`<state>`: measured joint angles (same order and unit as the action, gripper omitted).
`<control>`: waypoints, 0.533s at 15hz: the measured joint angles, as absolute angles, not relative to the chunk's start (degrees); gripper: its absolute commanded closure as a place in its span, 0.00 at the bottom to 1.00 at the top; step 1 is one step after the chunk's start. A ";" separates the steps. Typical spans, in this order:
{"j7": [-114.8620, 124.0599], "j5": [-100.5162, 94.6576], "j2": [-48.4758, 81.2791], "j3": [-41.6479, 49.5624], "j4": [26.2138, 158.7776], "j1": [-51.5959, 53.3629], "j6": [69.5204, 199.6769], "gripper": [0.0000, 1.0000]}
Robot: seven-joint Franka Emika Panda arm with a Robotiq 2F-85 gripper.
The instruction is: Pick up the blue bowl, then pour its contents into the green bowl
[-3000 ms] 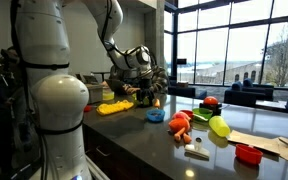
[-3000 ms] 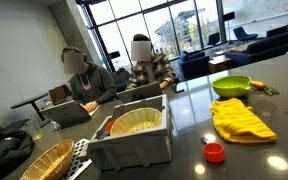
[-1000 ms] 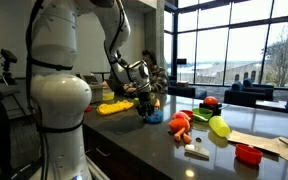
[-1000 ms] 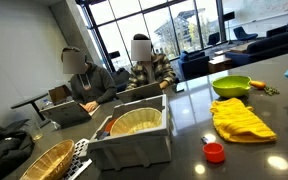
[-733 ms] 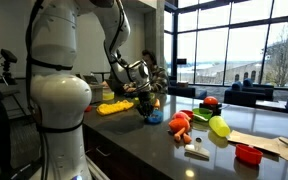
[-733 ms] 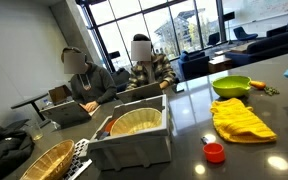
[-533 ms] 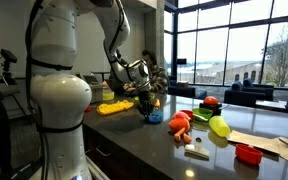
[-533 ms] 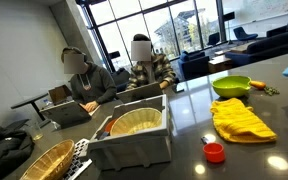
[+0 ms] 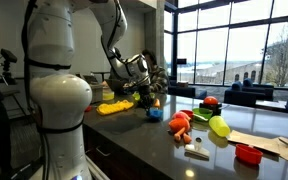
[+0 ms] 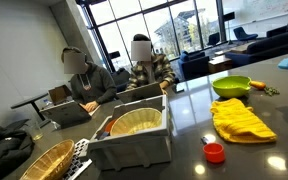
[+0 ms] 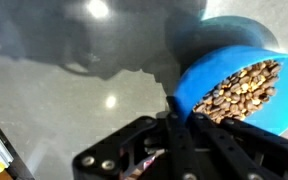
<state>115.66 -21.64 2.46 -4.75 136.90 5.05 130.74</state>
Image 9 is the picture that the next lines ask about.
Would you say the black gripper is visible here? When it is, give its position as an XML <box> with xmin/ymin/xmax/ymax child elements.
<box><xmin>137</xmin><ymin>82</ymin><xmax>155</xmax><ymax>111</ymax></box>

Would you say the blue plastic bowl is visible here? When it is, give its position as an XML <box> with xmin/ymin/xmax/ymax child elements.
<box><xmin>146</xmin><ymin>107</ymin><xmax>164</xmax><ymax>121</ymax></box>

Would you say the small shallow red bowl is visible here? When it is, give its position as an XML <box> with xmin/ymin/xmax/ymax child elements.
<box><xmin>180</xmin><ymin>109</ymin><xmax>195</xmax><ymax>120</ymax></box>

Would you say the red plastic bowl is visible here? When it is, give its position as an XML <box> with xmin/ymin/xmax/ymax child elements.
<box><xmin>234</xmin><ymin>143</ymin><xmax>264</xmax><ymax>166</ymax></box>

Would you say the person in plaid shirt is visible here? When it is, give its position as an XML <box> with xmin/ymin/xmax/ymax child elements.
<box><xmin>142</xmin><ymin>48</ymin><xmax>170</xmax><ymax>95</ymax></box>

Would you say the yellow crocheted cloth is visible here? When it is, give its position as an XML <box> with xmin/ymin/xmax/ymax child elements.
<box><xmin>96</xmin><ymin>99</ymin><xmax>135</xmax><ymax>117</ymax></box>

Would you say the blue sofa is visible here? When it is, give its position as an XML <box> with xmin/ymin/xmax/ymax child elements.
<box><xmin>168</xmin><ymin>79</ymin><xmax>208</xmax><ymax>101</ymax></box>

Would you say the orange plush toy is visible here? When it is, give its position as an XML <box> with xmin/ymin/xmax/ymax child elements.
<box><xmin>168</xmin><ymin>118</ymin><xmax>193</xmax><ymax>145</ymax></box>

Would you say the yellow container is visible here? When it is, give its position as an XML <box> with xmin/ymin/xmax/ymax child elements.
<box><xmin>102</xmin><ymin>87</ymin><xmax>116</xmax><ymax>102</ymax></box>

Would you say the grey box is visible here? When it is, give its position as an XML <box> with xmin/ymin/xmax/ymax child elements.
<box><xmin>83</xmin><ymin>74</ymin><xmax>105</xmax><ymax>105</ymax></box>

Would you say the white spoon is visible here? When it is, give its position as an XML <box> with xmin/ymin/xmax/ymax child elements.
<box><xmin>193</xmin><ymin>114</ymin><xmax>209</xmax><ymax>122</ymax></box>

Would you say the green dish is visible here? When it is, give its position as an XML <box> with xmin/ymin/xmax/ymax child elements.
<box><xmin>192</xmin><ymin>107</ymin><xmax>214</xmax><ymax>122</ymax></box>

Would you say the red orange ball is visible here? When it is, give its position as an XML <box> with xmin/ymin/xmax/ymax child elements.
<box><xmin>203</xmin><ymin>96</ymin><xmax>220</xmax><ymax>107</ymax></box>

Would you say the black box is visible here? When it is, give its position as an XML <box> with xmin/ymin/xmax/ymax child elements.
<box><xmin>198</xmin><ymin>102</ymin><xmax>224</xmax><ymax>117</ymax></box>

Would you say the yellow-green plastic cup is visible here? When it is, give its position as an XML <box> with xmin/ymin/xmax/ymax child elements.
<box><xmin>208</xmin><ymin>115</ymin><xmax>232</xmax><ymax>138</ymax></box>

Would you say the blue armchair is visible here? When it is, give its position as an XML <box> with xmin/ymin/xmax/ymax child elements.
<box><xmin>223</xmin><ymin>78</ymin><xmax>275</xmax><ymax>108</ymax></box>

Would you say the aluminium rail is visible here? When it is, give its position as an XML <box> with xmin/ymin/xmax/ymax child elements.
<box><xmin>84</xmin><ymin>154</ymin><xmax>111</xmax><ymax>180</ymax></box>

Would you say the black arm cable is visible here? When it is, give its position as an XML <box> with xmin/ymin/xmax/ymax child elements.
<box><xmin>21</xmin><ymin>0</ymin><xmax>52</xmax><ymax>180</ymax></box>

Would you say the black camera on tripod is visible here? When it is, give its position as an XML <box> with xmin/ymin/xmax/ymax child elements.
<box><xmin>0</xmin><ymin>48</ymin><xmax>19</xmax><ymax>86</ymax></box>

